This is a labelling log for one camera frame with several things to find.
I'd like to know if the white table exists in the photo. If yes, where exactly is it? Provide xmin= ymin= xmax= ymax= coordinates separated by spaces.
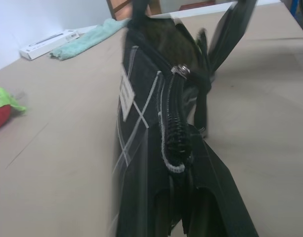
xmin=150 ymin=1 xmax=233 ymax=20

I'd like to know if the brown wooden chair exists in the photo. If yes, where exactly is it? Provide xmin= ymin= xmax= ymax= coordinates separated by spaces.
xmin=105 ymin=0 xmax=162 ymax=21

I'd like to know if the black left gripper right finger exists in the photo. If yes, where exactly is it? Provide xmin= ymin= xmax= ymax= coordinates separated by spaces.
xmin=182 ymin=122 xmax=260 ymax=237

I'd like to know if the red flat object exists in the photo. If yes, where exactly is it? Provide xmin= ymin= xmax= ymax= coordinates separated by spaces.
xmin=179 ymin=3 xmax=199 ymax=11

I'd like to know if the white flat cardboard box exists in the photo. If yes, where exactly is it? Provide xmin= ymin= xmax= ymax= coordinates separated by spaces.
xmin=19 ymin=28 xmax=80 ymax=61

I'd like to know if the black grid zipper pouch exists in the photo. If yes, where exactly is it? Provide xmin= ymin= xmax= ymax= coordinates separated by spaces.
xmin=116 ymin=16 xmax=216 ymax=175

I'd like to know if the mint green towel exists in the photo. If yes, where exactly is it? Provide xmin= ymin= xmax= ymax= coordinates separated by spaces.
xmin=48 ymin=17 xmax=131 ymax=62

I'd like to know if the red strawberry plush toy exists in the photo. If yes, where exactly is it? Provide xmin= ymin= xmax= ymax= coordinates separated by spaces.
xmin=0 ymin=85 xmax=28 ymax=131

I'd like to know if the blue metal frame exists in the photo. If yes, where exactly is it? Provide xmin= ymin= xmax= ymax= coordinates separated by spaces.
xmin=279 ymin=0 xmax=303 ymax=39

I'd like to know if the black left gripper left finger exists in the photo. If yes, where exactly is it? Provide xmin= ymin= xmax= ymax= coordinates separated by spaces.
xmin=116 ymin=128 xmax=199 ymax=237

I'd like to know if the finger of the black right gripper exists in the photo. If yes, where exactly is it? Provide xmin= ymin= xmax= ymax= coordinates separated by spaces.
xmin=207 ymin=0 xmax=256 ymax=78
xmin=130 ymin=0 xmax=152 ymax=22

